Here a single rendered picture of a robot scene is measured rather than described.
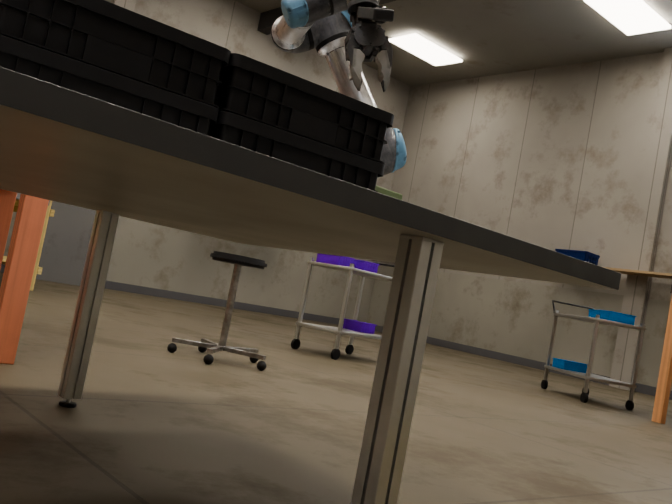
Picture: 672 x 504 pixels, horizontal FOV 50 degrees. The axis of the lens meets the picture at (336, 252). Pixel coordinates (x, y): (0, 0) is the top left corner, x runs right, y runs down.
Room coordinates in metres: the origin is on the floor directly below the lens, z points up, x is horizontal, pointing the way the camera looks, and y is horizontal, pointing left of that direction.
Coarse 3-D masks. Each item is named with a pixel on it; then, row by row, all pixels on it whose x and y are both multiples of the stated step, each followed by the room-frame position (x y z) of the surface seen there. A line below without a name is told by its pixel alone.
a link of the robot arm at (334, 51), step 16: (336, 16) 2.03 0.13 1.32; (320, 32) 2.03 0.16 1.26; (336, 32) 2.03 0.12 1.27; (320, 48) 2.05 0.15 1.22; (336, 48) 2.04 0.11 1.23; (336, 64) 2.05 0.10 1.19; (336, 80) 2.07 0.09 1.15; (352, 80) 2.05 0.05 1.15; (352, 96) 2.05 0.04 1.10; (368, 96) 2.06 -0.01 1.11; (384, 144) 2.04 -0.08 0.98; (400, 144) 2.05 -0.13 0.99; (384, 160) 2.05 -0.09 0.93; (400, 160) 2.07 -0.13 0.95
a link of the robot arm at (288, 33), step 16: (288, 0) 1.65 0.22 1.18; (304, 0) 1.65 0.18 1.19; (320, 0) 1.65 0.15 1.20; (288, 16) 1.66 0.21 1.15; (304, 16) 1.66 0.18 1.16; (320, 16) 1.68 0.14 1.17; (272, 32) 1.98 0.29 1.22; (288, 32) 1.85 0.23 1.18; (304, 32) 1.83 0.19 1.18; (288, 48) 1.99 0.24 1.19; (304, 48) 2.06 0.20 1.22
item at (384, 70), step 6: (378, 54) 1.55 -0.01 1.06; (384, 54) 1.56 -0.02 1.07; (378, 60) 1.55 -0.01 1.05; (384, 60) 1.56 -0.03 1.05; (378, 66) 1.59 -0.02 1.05; (384, 66) 1.55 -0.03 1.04; (378, 72) 1.60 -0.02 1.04; (384, 72) 1.55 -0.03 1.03; (390, 72) 1.56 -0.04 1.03; (378, 78) 1.61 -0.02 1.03; (384, 78) 1.55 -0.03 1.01; (384, 84) 1.55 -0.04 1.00; (384, 90) 1.56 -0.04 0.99
